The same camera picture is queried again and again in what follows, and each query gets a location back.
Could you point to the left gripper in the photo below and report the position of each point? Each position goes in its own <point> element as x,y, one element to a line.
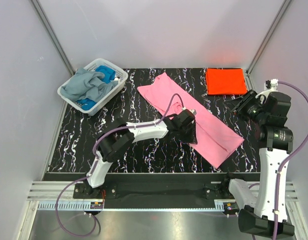
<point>191,138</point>

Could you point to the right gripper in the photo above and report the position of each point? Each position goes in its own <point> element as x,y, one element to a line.
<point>249,98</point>

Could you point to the pink t-shirt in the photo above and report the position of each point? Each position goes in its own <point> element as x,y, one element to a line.
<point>208,135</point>

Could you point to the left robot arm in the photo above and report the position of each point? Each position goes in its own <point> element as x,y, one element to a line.
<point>112,145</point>

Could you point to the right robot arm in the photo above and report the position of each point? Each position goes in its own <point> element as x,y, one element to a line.
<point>265,215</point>

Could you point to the folded orange t-shirt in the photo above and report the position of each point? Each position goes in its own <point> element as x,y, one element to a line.
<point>229,81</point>

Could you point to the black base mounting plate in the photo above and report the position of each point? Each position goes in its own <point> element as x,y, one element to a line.
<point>160,187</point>

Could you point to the blue t-shirt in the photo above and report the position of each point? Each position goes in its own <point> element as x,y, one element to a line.
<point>108,83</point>

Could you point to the grey t-shirt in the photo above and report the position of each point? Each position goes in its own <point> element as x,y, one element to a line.
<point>81,83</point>

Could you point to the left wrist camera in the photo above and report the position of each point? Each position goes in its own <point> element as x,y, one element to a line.
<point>192,111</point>

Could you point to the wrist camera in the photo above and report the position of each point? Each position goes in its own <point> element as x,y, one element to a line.
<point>269,86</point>
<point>192,111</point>

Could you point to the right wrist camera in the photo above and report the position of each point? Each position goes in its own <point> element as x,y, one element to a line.
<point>269,86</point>

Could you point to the right aluminium frame post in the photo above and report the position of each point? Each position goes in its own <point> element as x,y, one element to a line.
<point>272,29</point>

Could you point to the aluminium frame post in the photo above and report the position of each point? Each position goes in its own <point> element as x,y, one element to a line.
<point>272,29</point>
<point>51,34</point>

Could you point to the white slotted cable duct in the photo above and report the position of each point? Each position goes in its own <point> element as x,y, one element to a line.
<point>111,205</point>

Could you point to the left aluminium frame post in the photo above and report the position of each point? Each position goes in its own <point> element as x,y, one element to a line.
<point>51,34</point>

